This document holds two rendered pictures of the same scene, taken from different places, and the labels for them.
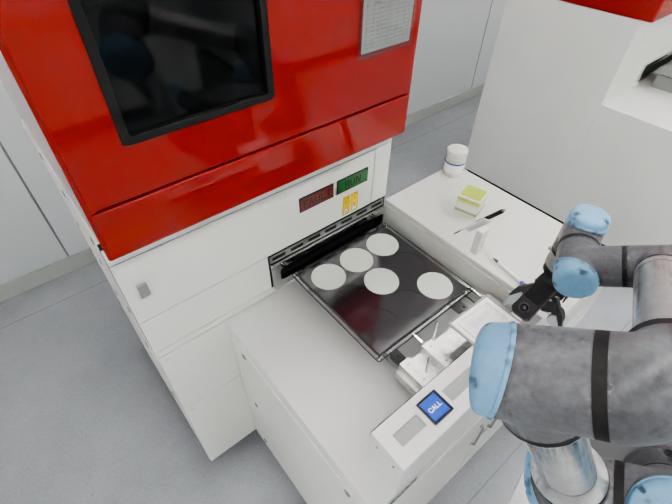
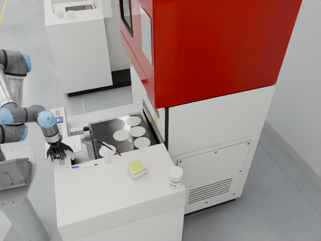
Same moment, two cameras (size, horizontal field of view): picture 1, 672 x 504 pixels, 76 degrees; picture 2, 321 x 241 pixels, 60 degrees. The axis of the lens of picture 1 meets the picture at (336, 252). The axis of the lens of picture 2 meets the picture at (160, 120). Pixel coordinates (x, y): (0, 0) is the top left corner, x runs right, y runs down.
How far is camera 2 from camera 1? 1.98 m
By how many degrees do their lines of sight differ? 75
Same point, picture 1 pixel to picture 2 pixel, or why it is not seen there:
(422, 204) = (151, 155)
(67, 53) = not seen: outside the picture
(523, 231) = (106, 189)
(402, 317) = (99, 135)
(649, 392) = not seen: outside the picture
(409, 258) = (127, 148)
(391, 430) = (60, 110)
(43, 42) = not seen: outside the picture
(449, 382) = (61, 126)
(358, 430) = (77, 122)
